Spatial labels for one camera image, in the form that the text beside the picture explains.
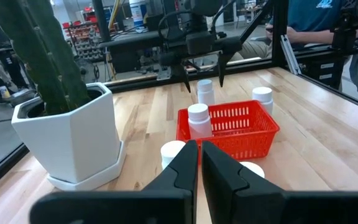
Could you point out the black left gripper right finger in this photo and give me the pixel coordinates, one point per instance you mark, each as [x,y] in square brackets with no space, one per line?
[228,199]

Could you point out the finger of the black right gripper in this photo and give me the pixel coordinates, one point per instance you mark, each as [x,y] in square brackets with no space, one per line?
[184,74]
[222,65]

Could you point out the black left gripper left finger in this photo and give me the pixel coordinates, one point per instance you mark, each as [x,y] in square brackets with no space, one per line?
[179,199]

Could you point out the white pill bottle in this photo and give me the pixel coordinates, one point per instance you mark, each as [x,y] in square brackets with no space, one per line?
[199,121]
[263,96]
[205,91]
[171,152]
[255,168]

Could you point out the red plastic mesh basket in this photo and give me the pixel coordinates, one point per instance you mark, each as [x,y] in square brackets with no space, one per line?
[247,146]

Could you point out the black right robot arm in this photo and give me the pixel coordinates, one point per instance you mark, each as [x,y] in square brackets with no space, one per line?
[202,7]

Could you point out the black background table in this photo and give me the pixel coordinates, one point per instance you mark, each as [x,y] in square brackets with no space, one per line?
[129,53]

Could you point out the white cylindrical container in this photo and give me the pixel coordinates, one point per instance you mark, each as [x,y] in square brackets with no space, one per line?
[138,12]

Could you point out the white pot saucer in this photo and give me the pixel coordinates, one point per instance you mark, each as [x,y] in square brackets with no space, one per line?
[104,175]

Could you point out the person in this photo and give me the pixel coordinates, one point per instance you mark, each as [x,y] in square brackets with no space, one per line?
[312,15]

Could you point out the black drawer cabinet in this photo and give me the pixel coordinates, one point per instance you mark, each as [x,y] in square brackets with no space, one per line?
[312,74]

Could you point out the red parts bin shelf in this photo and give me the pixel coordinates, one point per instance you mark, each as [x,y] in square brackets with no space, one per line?
[82,37]

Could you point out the white hexagonal plant pot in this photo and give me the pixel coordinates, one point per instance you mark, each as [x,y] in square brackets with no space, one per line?
[73,140]

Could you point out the green cactus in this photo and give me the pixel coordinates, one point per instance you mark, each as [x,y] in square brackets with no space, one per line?
[51,62]

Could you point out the silver metal bracket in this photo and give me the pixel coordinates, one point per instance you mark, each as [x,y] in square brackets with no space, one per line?
[289,56]

